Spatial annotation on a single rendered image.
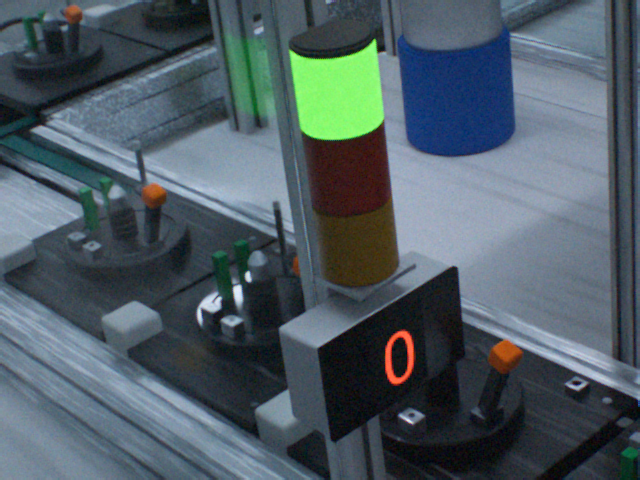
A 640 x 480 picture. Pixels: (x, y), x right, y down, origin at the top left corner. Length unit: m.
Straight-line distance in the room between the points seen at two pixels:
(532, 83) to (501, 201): 0.38
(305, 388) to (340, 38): 0.22
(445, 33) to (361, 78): 1.06
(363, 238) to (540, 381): 0.45
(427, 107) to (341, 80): 1.10
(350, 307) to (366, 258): 0.04
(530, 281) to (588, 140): 0.38
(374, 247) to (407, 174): 1.04
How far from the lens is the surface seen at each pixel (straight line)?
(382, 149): 0.80
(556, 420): 1.19
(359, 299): 0.82
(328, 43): 0.77
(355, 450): 0.94
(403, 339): 0.86
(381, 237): 0.82
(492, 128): 1.89
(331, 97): 0.77
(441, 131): 1.87
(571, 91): 2.07
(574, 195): 1.77
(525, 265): 1.62
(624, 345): 1.30
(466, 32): 1.83
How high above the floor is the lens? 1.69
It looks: 29 degrees down
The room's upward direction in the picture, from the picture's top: 8 degrees counter-clockwise
